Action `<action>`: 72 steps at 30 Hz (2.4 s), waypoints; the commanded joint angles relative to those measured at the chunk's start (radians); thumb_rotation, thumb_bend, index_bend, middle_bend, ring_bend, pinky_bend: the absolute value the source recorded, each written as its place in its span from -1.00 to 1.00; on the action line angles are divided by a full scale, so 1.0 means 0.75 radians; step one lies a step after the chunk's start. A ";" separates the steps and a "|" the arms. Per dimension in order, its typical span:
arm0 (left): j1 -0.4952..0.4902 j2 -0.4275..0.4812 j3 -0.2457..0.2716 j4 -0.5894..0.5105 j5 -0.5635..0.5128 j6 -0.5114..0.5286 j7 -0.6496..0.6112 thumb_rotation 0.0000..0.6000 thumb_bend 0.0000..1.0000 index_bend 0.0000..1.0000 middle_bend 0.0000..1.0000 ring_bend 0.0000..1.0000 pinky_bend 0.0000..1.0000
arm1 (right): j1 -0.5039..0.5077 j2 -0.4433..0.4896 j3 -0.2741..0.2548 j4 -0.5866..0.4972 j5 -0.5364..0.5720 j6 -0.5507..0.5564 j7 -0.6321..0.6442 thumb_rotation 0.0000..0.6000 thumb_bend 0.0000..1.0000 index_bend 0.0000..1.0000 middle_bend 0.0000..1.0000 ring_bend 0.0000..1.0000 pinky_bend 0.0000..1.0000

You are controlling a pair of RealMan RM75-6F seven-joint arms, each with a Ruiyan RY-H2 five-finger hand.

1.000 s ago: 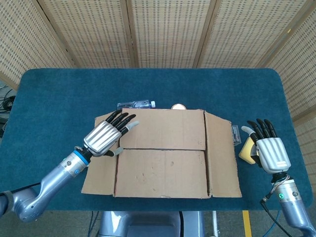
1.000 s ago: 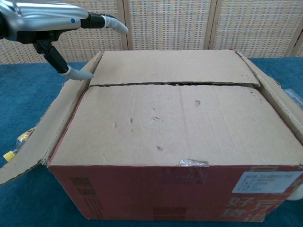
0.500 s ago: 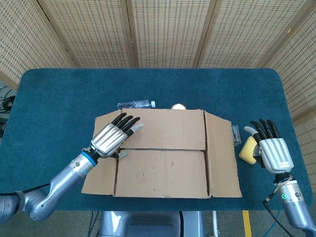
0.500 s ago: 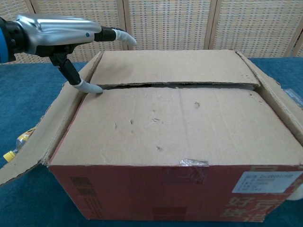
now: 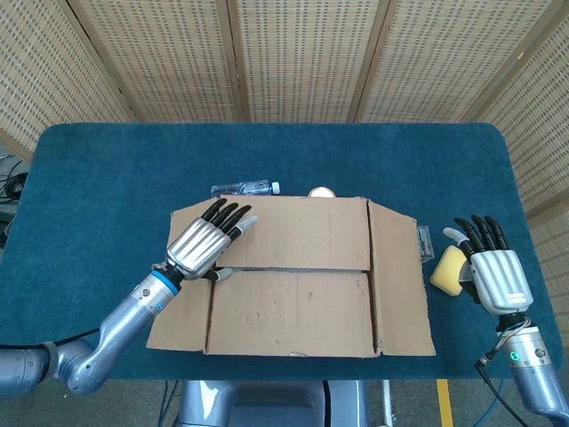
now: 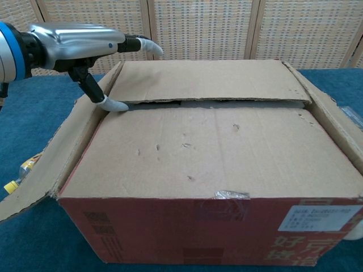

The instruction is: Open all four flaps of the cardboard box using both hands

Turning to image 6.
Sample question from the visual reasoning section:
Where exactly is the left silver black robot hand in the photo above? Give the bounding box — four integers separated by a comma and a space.
21, 24, 164, 112

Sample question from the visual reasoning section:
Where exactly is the red cardboard box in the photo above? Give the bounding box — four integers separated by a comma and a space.
0, 58, 363, 269

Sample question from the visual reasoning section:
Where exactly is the blue carpet table cover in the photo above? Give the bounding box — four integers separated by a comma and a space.
0, 67, 363, 272

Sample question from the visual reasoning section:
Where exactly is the woven folding screen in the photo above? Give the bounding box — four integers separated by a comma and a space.
0, 0, 363, 78

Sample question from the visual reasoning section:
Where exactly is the orange drink bottle yellow cap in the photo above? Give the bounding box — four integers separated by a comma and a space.
3, 154, 43, 195

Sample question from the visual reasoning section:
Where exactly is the clear plastic case black insert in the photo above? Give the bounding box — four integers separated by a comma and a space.
341, 106, 363, 127

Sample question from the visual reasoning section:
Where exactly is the white blue tube bottle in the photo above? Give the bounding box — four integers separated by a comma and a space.
344, 216, 363, 241

